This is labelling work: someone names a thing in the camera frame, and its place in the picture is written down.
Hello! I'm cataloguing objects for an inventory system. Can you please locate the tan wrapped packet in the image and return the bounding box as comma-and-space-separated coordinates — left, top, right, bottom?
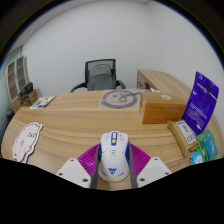
166, 119, 200, 158

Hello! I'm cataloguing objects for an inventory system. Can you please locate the white green purple leaflet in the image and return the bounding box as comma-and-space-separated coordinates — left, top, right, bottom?
29, 95, 57, 110

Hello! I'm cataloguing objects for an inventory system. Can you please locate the dark box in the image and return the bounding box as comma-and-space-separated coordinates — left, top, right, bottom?
20, 81, 34, 98

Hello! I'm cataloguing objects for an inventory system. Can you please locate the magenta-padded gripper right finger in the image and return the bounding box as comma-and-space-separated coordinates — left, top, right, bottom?
127, 142, 173, 190

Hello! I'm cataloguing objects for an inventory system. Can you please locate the brown printed cardboard box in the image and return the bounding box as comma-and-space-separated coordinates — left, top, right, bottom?
18, 89, 40, 107

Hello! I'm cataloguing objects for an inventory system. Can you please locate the white blue yellow computer mouse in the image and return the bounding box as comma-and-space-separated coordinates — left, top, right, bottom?
97, 130, 130, 183

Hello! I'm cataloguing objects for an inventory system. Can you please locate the grey circle print mat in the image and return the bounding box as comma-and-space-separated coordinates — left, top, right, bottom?
97, 88, 151, 112

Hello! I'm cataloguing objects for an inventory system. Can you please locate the blue wipes packet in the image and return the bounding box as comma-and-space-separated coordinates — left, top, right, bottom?
190, 151, 206, 166

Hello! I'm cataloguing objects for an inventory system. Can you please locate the wooden side desk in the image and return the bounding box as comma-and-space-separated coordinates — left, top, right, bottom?
136, 68, 198, 101

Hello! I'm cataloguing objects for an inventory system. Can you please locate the pink pig-shaped mouse pad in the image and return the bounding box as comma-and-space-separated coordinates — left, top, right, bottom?
12, 121, 44, 164

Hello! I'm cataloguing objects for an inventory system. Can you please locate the green wipes packet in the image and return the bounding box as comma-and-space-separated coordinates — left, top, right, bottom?
195, 129, 220, 163

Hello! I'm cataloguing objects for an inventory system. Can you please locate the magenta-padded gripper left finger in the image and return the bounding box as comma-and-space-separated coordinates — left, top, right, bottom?
55, 143, 101, 190

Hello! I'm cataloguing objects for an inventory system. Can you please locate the grey backpack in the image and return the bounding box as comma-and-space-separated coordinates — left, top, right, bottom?
86, 63, 117, 92

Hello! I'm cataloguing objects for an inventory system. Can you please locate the wooden shelf unit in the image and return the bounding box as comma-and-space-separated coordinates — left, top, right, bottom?
4, 55, 31, 113

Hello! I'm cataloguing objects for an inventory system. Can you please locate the black mesh office chair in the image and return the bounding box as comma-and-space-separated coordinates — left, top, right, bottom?
70, 58, 127, 93

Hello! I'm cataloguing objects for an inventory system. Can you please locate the purple pouch package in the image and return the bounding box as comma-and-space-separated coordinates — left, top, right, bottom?
181, 71, 220, 137

